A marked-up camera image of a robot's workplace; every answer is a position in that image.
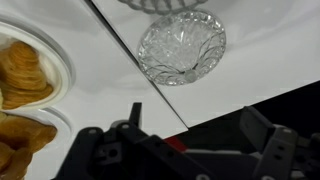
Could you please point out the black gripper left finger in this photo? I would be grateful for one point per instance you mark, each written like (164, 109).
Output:
(135, 115)

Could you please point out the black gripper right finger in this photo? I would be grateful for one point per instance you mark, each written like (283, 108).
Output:
(256, 128)

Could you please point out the cut glass bowl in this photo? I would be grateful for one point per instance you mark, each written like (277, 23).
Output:
(160, 6)

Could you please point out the bowl of fried pastries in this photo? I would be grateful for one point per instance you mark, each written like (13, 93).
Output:
(61, 70)

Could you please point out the clear glass bowl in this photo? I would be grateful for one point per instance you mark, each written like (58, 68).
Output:
(181, 46)

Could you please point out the white paper plate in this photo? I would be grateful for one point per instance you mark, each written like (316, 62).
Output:
(56, 150)

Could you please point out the golden croissant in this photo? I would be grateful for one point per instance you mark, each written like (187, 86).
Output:
(23, 73)

